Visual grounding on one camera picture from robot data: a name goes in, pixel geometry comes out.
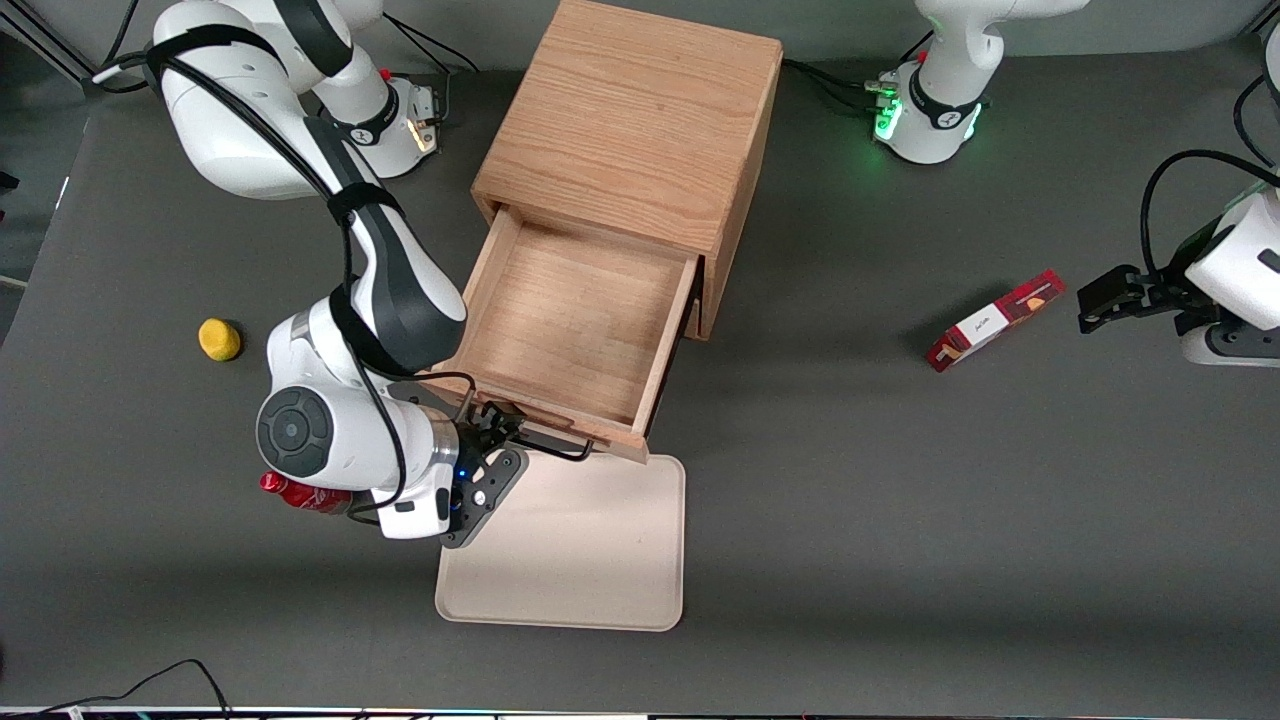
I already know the black thin table cable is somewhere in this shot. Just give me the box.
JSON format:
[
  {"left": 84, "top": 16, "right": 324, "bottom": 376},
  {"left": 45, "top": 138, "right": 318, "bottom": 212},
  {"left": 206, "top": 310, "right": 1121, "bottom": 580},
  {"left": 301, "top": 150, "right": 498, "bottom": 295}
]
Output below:
[{"left": 0, "top": 658, "right": 233, "bottom": 720}]

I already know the beige plastic tray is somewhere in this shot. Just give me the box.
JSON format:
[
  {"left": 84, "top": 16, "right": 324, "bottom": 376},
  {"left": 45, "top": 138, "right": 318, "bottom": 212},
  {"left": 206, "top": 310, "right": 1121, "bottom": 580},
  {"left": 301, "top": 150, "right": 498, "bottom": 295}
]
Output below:
[{"left": 434, "top": 452, "right": 687, "bottom": 633}]

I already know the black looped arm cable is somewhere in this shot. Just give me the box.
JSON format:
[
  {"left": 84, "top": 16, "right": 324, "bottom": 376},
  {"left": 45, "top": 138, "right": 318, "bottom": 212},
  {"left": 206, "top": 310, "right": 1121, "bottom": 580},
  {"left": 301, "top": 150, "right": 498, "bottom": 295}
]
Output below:
[{"left": 1140, "top": 149, "right": 1280, "bottom": 283}]

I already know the black base cable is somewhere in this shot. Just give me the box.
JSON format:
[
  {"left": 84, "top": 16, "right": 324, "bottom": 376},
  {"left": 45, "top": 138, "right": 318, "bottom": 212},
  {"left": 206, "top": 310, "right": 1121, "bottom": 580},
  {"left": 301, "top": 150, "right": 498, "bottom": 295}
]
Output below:
[
  {"left": 383, "top": 12, "right": 481, "bottom": 127},
  {"left": 783, "top": 30, "right": 936, "bottom": 113}
]

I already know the wooden drawer cabinet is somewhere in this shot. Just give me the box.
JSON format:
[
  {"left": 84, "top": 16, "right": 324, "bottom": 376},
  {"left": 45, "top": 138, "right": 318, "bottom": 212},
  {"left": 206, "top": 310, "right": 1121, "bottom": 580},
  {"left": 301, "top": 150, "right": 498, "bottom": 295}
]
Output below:
[{"left": 470, "top": 0, "right": 784, "bottom": 342}]

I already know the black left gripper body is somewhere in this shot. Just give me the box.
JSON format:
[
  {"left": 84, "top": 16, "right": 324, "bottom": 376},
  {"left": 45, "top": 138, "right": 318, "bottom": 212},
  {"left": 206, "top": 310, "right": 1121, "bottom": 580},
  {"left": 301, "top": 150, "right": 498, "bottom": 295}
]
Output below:
[{"left": 1128, "top": 262, "right": 1219, "bottom": 337}]

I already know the black metal frame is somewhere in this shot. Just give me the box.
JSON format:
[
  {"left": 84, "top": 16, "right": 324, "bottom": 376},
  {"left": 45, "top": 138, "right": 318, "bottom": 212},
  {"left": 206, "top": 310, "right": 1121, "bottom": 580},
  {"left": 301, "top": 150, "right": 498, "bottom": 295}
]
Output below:
[{"left": 0, "top": 0, "right": 101, "bottom": 81}]

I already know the black metal drawer handle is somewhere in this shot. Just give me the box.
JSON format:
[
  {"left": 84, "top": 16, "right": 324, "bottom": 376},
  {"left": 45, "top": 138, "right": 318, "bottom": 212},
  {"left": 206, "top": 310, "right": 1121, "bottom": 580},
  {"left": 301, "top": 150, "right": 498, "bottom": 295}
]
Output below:
[{"left": 505, "top": 425, "right": 595, "bottom": 467}]

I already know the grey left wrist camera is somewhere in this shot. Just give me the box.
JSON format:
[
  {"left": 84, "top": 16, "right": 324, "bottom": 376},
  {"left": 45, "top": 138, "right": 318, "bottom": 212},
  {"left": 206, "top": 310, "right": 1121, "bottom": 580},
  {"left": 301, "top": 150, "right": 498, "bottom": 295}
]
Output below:
[{"left": 1181, "top": 325, "right": 1280, "bottom": 368}]

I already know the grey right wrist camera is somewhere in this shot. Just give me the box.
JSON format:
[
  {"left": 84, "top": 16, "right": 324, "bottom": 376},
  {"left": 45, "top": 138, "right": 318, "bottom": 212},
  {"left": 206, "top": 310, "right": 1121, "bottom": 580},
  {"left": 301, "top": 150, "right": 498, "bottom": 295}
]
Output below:
[{"left": 372, "top": 478, "right": 459, "bottom": 542}]

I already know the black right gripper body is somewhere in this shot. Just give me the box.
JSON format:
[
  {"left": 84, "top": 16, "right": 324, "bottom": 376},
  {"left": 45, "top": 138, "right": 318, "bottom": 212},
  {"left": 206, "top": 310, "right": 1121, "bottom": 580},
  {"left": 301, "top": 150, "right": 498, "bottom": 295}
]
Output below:
[{"left": 438, "top": 412, "right": 529, "bottom": 550}]

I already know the black long arm cable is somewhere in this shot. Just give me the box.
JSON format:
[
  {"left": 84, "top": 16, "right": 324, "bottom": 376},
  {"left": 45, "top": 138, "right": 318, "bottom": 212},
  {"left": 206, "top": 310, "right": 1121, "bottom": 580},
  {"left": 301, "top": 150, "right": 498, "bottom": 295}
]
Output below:
[{"left": 92, "top": 40, "right": 481, "bottom": 527}]

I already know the red and white carton box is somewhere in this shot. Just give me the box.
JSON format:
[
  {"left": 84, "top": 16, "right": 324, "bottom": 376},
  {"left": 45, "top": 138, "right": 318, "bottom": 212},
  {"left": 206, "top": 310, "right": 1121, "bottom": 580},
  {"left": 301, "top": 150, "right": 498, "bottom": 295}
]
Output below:
[{"left": 926, "top": 269, "right": 1067, "bottom": 373}]

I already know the black short arm cable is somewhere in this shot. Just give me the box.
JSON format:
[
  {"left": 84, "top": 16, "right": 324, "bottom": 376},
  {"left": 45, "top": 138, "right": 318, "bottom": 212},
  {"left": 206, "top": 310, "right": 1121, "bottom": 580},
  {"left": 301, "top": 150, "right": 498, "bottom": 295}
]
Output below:
[{"left": 1233, "top": 74, "right": 1280, "bottom": 167}]

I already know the wooden drawer with large handle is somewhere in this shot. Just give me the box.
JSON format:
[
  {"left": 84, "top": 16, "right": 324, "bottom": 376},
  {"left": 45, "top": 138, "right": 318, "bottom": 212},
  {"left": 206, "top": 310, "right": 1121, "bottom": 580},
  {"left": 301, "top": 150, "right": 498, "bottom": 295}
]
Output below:
[{"left": 425, "top": 205, "right": 702, "bottom": 469}]

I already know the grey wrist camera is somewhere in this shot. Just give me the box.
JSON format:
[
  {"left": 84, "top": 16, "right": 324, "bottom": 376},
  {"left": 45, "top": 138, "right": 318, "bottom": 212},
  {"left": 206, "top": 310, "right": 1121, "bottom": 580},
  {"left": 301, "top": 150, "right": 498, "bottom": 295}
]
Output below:
[
  {"left": 372, "top": 478, "right": 459, "bottom": 542},
  {"left": 1181, "top": 325, "right": 1280, "bottom": 368}
]

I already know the red bottle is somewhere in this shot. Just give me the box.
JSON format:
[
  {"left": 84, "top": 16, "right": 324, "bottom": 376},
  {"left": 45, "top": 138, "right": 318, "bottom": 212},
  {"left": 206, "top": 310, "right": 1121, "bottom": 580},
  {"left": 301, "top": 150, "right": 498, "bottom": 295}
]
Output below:
[{"left": 260, "top": 470, "right": 353, "bottom": 516}]

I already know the yellow lemon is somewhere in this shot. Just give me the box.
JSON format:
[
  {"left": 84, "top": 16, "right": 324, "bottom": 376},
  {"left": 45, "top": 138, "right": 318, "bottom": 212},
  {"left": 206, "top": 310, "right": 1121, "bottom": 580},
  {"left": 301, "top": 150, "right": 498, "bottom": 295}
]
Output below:
[{"left": 198, "top": 317, "right": 243, "bottom": 362}]

